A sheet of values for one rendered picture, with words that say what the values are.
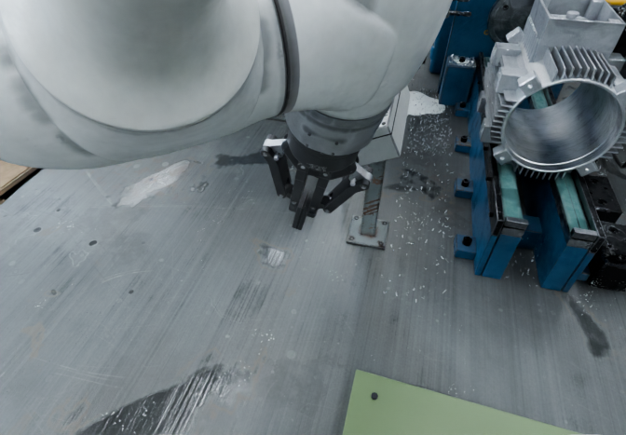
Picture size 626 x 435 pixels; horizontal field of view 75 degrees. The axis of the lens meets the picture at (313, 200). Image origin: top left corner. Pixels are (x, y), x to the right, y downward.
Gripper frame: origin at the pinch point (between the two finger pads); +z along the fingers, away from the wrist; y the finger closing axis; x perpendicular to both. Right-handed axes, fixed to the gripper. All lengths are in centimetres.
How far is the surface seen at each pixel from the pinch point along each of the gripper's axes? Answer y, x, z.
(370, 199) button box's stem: 9.9, 9.3, 7.0
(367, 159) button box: 6.0, 6.4, -7.3
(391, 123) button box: 7.2, 9.6, -11.8
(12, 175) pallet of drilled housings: -135, 35, 133
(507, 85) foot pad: 23.1, 26.5, -8.9
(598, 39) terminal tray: 32.4, 33.1, -15.8
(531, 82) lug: 24.6, 24.0, -12.7
